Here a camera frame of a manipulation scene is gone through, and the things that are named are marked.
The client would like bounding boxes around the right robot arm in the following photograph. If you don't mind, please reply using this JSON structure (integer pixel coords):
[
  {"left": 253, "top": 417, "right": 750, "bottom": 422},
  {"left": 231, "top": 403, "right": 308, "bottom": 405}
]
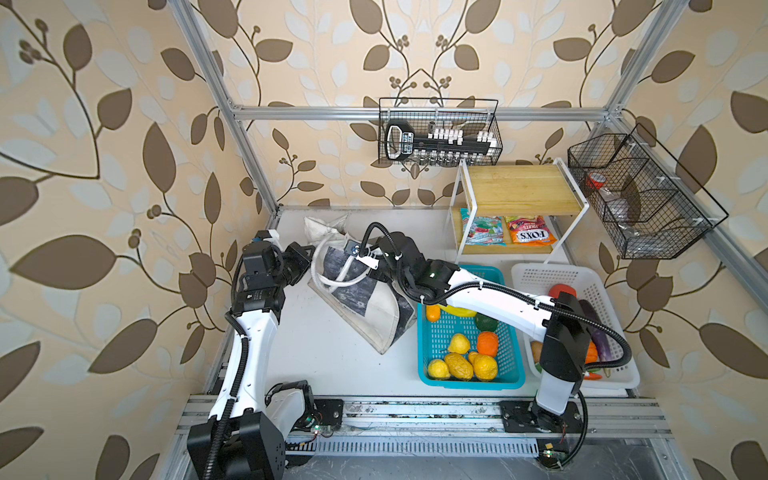
[{"left": 357, "top": 222, "right": 632, "bottom": 432}]

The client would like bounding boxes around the yellow bumpy lemon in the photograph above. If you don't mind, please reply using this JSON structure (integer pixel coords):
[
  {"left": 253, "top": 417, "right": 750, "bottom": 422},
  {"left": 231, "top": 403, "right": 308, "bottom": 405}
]
[{"left": 444, "top": 353, "right": 474, "bottom": 381}]

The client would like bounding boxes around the small orange pumpkin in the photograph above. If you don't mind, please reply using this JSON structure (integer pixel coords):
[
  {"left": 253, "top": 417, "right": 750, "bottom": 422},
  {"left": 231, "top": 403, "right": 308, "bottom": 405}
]
[{"left": 585, "top": 341, "right": 600, "bottom": 364}]

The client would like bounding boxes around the white plastic basket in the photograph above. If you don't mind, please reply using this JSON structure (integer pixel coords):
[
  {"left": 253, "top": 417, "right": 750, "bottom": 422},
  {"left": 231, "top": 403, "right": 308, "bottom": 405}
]
[{"left": 511, "top": 263, "right": 640, "bottom": 390}]

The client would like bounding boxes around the green avocado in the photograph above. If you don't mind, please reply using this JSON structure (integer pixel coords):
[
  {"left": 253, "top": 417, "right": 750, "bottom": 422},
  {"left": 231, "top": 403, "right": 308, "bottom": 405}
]
[{"left": 474, "top": 313, "right": 498, "bottom": 333}]

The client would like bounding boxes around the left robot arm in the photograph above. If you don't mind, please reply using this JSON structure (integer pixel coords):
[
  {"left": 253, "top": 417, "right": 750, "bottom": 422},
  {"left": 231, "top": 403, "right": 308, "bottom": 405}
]
[{"left": 187, "top": 230, "right": 315, "bottom": 479}]

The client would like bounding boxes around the black wire basket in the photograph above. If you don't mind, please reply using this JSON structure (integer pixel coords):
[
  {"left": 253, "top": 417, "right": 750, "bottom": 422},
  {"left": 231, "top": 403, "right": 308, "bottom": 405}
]
[
  {"left": 567, "top": 124, "right": 729, "bottom": 260},
  {"left": 378, "top": 96, "right": 503, "bottom": 168}
]

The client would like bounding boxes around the white wooden shelf rack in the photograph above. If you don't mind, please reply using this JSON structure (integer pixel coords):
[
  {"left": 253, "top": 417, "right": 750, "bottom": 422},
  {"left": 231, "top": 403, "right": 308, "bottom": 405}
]
[{"left": 446, "top": 158, "right": 590, "bottom": 264}]

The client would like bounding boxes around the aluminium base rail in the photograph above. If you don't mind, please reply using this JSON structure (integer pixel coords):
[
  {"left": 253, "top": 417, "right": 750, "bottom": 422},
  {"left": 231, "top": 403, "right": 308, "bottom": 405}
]
[{"left": 175, "top": 394, "right": 673, "bottom": 458}]

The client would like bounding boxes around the red tomato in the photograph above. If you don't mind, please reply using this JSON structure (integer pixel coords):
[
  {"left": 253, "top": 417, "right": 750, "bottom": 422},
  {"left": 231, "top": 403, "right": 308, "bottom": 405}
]
[{"left": 548, "top": 283, "right": 578, "bottom": 299}]

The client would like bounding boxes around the yellow round lemon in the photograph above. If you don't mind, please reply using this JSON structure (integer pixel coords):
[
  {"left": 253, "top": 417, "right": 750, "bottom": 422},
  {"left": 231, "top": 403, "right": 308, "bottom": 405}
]
[{"left": 471, "top": 354, "right": 499, "bottom": 382}]

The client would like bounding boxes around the green banana bunch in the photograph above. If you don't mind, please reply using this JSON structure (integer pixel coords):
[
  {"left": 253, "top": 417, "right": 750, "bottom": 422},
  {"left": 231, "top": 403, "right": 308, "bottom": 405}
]
[{"left": 440, "top": 305, "right": 477, "bottom": 318}]

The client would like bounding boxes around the purple eggplant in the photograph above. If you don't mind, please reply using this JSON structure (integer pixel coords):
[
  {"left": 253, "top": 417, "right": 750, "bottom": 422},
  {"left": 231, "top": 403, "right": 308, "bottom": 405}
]
[{"left": 579, "top": 299, "right": 614, "bottom": 362}]

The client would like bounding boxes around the teal plastic basket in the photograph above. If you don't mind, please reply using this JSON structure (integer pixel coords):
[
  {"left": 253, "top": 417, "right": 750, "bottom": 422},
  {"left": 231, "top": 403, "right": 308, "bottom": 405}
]
[{"left": 416, "top": 263, "right": 527, "bottom": 391}]

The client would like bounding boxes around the orange Fox's candy bag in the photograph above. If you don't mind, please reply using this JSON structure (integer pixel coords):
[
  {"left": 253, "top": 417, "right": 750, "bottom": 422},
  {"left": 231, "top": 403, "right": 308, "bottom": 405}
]
[{"left": 505, "top": 216, "right": 557, "bottom": 247}]

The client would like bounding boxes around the black wire basket centre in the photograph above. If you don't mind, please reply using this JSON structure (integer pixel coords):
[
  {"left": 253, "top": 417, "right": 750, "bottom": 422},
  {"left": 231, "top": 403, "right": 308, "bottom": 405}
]
[{"left": 378, "top": 96, "right": 503, "bottom": 168}]

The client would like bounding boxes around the orange tangerine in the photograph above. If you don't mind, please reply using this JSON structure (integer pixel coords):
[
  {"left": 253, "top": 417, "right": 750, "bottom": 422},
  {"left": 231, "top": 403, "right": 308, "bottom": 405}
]
[{"left": 476, "top": 331, "right": 499, "bottom": 357}]

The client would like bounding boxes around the brown potato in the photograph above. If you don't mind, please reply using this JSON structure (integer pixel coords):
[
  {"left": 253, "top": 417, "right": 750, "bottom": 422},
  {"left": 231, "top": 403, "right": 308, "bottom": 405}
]
[{"left": 530, "top": 341, "right": 543, "bottom": 364}]

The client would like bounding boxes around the plastic bottle red cap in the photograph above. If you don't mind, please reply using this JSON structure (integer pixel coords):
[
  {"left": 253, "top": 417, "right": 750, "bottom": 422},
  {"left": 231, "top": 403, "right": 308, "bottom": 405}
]
[{"left": 587, "top": 172, "right": 629, "bottom": 222}]

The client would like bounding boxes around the red green candy bag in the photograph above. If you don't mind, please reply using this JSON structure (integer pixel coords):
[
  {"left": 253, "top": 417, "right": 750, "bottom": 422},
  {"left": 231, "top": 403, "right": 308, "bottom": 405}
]
[{"left": 466, "top": 216, "right": 505, "bottom": 246}]

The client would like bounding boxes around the black tool in basket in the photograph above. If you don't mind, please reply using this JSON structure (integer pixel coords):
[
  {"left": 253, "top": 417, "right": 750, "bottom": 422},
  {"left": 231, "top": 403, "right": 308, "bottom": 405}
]
[{"left": 380, "top": 120, "right": 502, "bottom": 163}]

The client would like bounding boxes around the small yellow lemon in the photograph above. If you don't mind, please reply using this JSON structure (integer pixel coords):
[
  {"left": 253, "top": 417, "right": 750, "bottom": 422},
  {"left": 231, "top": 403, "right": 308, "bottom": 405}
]
[{"left": 427, "top": 359, "right": 451, "bottom": 380}]

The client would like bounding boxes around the white canvas grocery bag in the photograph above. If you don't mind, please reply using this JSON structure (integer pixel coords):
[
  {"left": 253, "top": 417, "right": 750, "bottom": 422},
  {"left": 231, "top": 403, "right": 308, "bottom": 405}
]
[{"left": 304, "top": 216, "right": 416, "bottom": 355}]

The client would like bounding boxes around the black wire basket right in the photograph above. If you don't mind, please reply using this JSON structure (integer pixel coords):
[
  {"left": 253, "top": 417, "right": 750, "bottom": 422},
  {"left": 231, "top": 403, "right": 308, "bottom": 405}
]
[{"left": 567, "top": 124, "right": 729, "bottom": 260}]

